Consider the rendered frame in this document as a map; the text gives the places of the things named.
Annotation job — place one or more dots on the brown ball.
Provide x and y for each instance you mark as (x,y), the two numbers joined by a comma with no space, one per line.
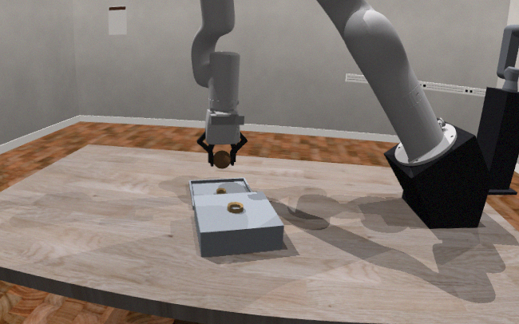
(222,159)

